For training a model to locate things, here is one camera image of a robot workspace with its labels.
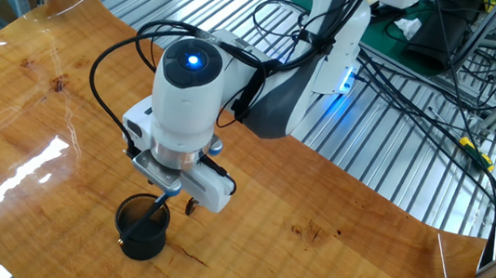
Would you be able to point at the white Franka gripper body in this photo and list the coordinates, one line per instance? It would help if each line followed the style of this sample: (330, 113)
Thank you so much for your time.
(205, 188)

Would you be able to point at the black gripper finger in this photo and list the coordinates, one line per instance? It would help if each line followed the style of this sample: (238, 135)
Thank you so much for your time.
(191, 206)

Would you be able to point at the black pen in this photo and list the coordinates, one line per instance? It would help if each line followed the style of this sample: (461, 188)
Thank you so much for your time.
(145, 218)

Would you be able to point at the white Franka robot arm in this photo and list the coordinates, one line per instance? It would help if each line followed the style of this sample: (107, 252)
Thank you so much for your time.
(185, 113)

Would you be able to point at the black mesh pen holder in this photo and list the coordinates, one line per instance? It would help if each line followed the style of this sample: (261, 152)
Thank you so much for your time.
(142, 248)

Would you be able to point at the glossy wood grain mat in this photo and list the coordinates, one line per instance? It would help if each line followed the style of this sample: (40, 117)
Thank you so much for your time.
(65, 137)

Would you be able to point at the green cutting mat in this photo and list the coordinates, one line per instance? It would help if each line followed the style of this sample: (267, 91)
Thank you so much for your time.
(389, 54)

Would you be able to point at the white crumpled tissue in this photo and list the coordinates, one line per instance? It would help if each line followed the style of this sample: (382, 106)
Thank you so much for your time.
(408, 28)

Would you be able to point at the black fabric pouch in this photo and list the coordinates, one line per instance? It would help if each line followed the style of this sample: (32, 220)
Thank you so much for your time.
(437, 43)

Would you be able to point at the yellow green screwdriver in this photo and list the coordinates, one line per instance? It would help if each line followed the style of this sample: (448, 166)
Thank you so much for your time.
(478, 156)

